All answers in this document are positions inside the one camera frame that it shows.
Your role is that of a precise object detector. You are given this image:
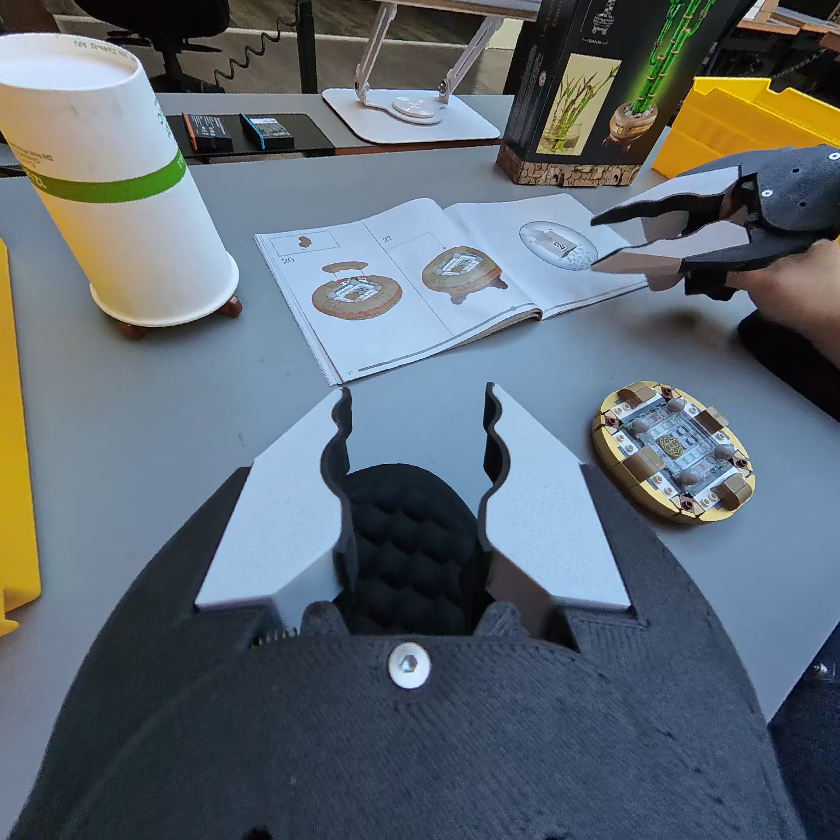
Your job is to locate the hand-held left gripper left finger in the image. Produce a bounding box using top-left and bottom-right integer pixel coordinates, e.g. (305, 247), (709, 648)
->
(195, 387), (359, 632)

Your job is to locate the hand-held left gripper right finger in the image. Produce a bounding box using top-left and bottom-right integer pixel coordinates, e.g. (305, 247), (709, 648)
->
(478, 382), (632, 641)

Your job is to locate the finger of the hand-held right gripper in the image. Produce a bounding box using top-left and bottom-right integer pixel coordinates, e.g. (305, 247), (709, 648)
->
(591, 165), (746, 242)
(591, 220), (756, 293)

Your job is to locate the white paper cup green stripe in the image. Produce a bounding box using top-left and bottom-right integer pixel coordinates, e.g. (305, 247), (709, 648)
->
(0, 33), (240, 329)

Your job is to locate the round tan lego base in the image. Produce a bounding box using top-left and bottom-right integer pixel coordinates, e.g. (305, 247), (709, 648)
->
(592, 381), (756, 525)

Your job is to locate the black lego set box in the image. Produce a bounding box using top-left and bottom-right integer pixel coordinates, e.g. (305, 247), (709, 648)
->
(497, 0), (756, 189)

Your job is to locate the lego instruction booklet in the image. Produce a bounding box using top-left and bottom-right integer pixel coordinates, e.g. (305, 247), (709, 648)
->
(255, 193), (651, 387)

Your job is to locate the person's right hand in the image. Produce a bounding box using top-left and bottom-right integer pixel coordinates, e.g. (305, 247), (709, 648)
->
(725, 238), (840, 368)

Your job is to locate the yellow plastic bin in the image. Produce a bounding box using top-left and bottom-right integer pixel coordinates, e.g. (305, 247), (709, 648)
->
(653, 77), (840, 181)
(0, 239), (42, 637)

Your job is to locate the white laptop stand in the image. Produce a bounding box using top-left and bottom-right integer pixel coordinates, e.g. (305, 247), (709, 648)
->
(322, 0), (508, 145)

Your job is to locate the black flat tray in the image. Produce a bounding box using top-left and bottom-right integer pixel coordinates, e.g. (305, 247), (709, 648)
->
(165, 113), (337, 162)

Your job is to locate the black battery blue edge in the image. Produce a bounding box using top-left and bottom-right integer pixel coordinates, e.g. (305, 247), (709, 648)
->
(239, 113), (296, 149)

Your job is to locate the black battery red edge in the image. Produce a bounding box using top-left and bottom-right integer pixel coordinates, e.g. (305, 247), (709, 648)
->
(182, 113), (236, 154)

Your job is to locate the black desk leg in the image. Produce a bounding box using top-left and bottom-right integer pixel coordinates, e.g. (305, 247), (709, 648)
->
(297, 0), (320, 94)

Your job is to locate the black office chair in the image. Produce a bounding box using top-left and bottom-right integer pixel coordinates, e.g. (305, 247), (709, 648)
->
(72, 0), (231, 94)

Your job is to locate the black coiled cable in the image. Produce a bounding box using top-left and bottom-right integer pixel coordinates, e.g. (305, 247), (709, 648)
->
(213, 12), (301, 86)

